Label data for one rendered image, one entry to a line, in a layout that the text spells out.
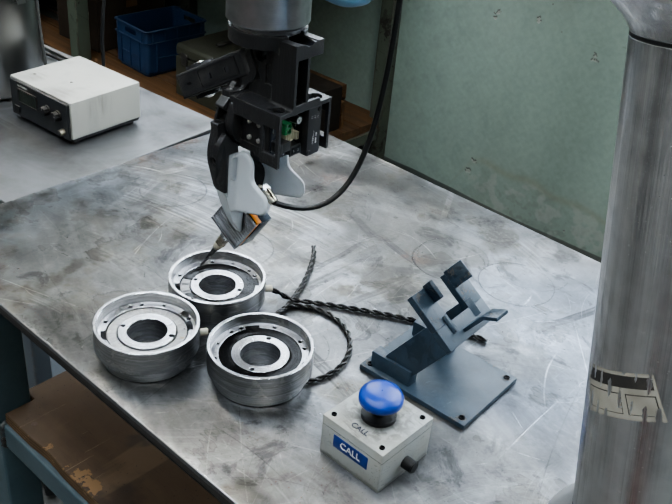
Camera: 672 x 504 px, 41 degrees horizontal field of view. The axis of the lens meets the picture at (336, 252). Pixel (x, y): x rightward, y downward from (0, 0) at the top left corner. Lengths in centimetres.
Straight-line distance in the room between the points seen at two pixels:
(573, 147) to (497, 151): 25
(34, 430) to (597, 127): 170
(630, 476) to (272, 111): 48
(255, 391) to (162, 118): 95
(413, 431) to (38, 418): 60
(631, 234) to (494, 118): 225
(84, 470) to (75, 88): 73
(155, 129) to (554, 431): 102
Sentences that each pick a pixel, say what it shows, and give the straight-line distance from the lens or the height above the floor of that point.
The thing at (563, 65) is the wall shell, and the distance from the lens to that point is 248.
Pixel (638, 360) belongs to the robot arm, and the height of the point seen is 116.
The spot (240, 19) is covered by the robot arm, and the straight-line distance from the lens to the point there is 79.
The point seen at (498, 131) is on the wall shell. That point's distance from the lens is 263.
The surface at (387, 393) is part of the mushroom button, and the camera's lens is 79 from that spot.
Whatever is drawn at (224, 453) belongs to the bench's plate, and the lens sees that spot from 83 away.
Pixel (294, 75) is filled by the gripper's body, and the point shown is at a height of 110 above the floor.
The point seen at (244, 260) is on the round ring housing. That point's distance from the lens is 102.
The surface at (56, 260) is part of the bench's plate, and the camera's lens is 109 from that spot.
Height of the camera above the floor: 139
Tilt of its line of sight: 32 degrees down
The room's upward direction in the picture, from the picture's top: 6 degrees clockwise
